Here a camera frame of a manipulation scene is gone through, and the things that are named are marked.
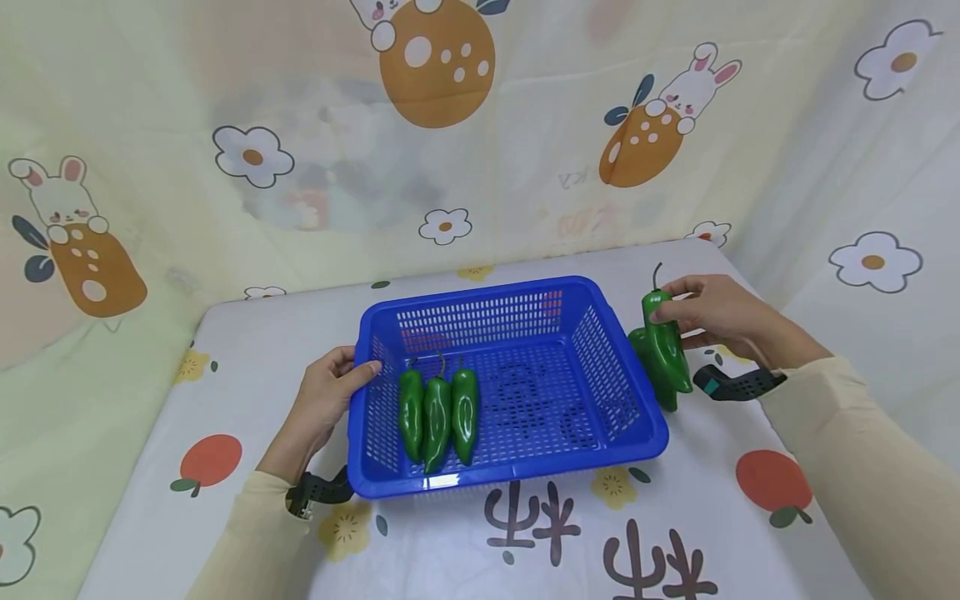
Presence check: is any person's left hand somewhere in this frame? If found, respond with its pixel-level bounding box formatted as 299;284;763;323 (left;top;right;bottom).
257;346;383;486

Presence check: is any person's right hand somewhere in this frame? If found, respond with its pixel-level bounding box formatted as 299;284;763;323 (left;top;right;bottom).
649;275;833;373

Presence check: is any green pepper with curved stem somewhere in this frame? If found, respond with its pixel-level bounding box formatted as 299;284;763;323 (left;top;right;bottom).
642;263;695;395

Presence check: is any blue plastic mesh basket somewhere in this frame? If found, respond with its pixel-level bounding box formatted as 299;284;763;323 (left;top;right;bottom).
346;276;670;500

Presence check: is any person's left forearm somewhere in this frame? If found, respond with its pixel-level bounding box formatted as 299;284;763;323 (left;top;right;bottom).
183;470;313;600

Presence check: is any person's right forearm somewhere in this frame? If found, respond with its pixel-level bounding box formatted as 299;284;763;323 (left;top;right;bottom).
757;356;960;600

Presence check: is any small green pepper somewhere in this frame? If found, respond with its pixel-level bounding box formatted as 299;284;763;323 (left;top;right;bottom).
397;360;427;464

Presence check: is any black wrist band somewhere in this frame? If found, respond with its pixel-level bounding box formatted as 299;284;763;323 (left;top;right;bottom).
285;466;354;520
692;364;788;403

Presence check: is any long green pepper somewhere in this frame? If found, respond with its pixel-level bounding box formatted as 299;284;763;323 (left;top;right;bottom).
422;353;453;475

